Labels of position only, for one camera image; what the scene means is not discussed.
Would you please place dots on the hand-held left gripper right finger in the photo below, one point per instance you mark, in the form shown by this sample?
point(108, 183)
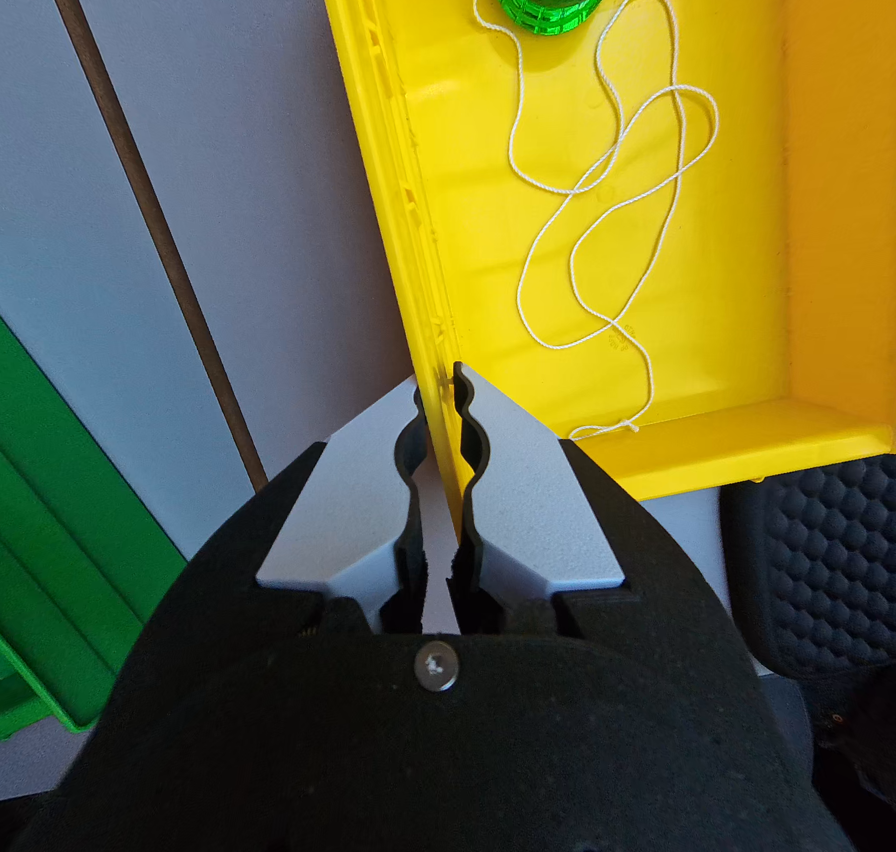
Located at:
point(539, 516)

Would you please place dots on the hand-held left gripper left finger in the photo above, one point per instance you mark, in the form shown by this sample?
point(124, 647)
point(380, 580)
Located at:
point(336, 523)

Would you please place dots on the yellow plastic bin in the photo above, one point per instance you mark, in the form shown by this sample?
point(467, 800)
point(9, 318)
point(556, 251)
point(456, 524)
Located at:
point(742, 292)

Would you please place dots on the green plastic bin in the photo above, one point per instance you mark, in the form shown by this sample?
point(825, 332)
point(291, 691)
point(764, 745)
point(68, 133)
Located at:
point(63, 537)

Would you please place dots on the black honeycomb pad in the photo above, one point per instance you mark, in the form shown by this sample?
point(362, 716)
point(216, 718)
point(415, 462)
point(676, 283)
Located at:
point(819, 565)

